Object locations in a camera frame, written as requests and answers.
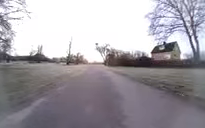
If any small bare tree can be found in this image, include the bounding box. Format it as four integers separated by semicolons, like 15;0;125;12
94;42;112;66

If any broken bare tree trunk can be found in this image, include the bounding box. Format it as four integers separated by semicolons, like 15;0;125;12
65;37;74;66

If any dark hedge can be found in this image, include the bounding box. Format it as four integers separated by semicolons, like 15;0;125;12
104;54;205;69

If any grey asphalt path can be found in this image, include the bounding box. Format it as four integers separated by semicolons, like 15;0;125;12
0;63;205;128

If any pale house with dark roof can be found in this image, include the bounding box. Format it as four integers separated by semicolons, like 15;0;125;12
150;40;182;61

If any low dark building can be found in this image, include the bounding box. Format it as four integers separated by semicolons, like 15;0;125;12
10;53;54;64

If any frosty grass field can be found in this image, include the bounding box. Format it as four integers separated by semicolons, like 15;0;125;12
104;65;205;113
0;62;89;118

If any large bare tree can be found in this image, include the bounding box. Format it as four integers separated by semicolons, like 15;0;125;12
145;0;205;63

